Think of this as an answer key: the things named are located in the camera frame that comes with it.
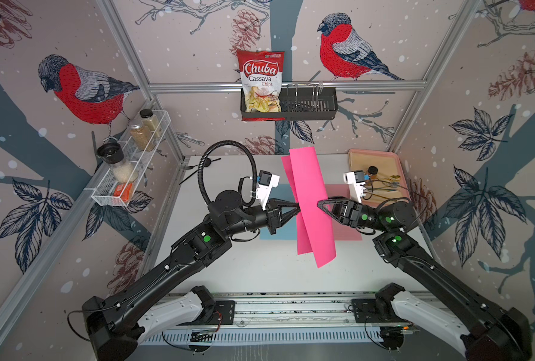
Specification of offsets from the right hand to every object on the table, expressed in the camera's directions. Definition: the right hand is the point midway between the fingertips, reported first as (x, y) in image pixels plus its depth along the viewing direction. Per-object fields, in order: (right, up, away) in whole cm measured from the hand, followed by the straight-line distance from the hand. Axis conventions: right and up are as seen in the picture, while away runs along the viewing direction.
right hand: (318, 207), depth 58 cm
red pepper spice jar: (+34, +10, +44) cm, 56 cm away
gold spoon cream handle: (+49, +7, +52) cm, 72 cm away
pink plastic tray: (+48, +21, +65) cm, 83 cm away
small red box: (-56, +4, +7) cm, 57 cm away
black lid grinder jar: (-59, +10, +10) cm, 60 cm away
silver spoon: (+47, +4, +49) cm, 68 cm away
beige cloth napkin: (+47, +13, +56) cm, 75 cm away
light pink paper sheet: (+6, -6, 0) cm, 9 cm away
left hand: (-4, 0, -2) cm, 5 cm away
